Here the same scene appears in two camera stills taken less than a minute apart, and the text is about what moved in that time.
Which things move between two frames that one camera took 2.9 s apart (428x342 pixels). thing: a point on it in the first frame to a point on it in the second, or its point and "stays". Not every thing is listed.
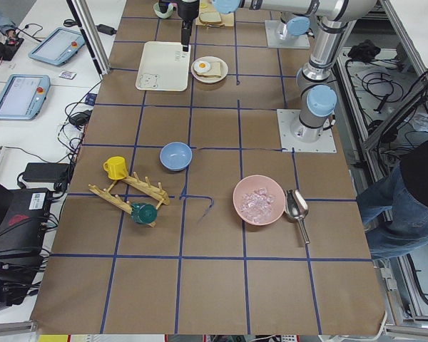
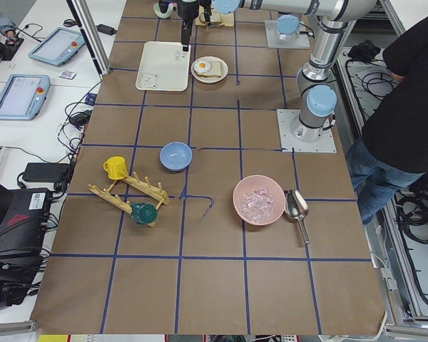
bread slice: [212, 18] stays
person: [403, 213] to [401, 142]
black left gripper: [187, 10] stays
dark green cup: [144, 214] stays
